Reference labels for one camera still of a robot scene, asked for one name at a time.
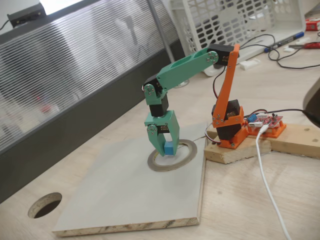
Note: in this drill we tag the orange circuit board holder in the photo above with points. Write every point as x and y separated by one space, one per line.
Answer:
275 132

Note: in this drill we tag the translucent ribbed partition panel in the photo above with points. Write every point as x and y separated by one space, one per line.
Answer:
75 75

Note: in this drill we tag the small white plastic piece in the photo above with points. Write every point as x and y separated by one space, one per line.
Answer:
289 49

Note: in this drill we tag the grey chipboard panel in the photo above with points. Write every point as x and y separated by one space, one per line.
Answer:
112 187

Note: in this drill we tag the light wooden base block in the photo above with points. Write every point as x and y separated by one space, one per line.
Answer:
237 155

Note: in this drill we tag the blue and white marker pen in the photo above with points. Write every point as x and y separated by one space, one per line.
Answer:
285 41

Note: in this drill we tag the black box device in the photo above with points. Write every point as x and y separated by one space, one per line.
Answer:
27 15

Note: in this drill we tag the teal gripper black servo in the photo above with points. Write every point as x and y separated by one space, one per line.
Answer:
163 120

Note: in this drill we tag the white plastic crate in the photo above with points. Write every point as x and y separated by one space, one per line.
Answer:
225 25

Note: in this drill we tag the wooden plank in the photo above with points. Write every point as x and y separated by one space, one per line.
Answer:
300 140

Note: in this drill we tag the blue cube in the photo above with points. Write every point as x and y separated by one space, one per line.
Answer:
168 148

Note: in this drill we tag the red controller circuit board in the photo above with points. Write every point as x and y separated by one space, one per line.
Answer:
266 121

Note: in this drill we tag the silver metal post foot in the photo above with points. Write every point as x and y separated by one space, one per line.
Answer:
183 84

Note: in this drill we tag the orange and teal robot arm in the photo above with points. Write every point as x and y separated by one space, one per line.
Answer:
185 67

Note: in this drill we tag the dark rounded object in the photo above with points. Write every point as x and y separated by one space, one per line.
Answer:
313 105

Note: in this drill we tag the red and white box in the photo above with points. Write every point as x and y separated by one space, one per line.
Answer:
312 26

